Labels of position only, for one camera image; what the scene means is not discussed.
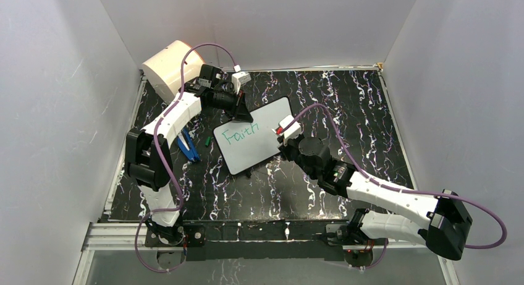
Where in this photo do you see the small white whiteboard black frame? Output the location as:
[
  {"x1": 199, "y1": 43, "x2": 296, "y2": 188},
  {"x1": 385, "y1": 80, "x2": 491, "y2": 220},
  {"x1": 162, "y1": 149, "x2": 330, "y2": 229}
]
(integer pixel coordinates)
[{"x1": 213, "y1": 96, "x2": 292, "y2": 175}]

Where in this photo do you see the aluminium frame rail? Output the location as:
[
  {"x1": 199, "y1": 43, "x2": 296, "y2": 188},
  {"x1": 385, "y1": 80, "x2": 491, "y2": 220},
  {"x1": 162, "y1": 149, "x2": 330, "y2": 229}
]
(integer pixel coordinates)
[{"x1": 82, "y1": 219, "x2": 450, "y2": 251}]

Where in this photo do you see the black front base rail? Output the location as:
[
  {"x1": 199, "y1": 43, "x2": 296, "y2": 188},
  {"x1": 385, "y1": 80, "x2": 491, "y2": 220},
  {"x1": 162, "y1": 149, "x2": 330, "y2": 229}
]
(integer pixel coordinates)
[{"x1": 185, "y1": 219, "x2": 373, "y2": 262}]

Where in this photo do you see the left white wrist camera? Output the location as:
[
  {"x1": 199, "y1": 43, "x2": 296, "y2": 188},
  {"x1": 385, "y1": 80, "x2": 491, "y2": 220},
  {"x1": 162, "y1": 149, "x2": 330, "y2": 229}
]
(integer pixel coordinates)
[{"x1": 231, "y1": 64, "x2": 251, "y2": 95}]

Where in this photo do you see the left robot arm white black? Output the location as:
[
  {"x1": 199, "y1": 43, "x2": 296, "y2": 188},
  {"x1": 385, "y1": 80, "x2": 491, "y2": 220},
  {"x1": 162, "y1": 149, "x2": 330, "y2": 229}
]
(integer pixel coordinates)
[{"x1": 124, "y1": 64, "x2": 253, "y2": 245}]

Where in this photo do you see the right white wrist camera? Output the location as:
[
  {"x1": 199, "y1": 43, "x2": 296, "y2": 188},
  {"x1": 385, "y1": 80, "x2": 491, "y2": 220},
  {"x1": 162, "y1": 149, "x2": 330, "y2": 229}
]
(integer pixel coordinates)
[{"x1": 272, "y1": 115, "x2": 303, "y2": 146}]

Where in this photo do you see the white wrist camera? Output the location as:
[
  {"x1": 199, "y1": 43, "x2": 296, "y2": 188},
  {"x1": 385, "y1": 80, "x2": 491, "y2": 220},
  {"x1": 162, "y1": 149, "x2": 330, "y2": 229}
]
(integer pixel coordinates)
[
  {"x1": 272, "y1": 115, "x2": 303, "y2": 146},
  {"x1": 231, "y1": 64, "x2": 251, "y2": 95}
]

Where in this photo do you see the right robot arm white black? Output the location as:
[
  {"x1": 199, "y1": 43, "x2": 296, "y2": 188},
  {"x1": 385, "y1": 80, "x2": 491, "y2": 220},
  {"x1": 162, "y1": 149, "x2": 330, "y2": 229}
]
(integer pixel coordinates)
[{"x1": 277, "y1": 135, "x2": 473, "y2": 260}]

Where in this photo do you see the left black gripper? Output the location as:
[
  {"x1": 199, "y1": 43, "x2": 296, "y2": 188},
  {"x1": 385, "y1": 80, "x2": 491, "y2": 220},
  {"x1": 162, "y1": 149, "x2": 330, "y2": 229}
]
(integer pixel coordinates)
[{"x1": 211, "y1": 88, "x2": 254, "y2": 124}]

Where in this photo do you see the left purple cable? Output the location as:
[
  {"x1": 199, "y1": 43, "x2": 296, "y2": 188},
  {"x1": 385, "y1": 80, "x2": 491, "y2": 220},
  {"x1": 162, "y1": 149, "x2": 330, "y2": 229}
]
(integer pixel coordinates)
[{"x1": 134, "y1": 43, "x2": 239, "y2": 274}]

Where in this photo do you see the white cylindrical drum container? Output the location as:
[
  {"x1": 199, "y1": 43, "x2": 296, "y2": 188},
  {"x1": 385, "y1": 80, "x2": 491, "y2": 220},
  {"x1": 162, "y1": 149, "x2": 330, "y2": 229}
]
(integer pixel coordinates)
[{"x1": 142, "y1": 40, "x2": 191, "y2": 103}]

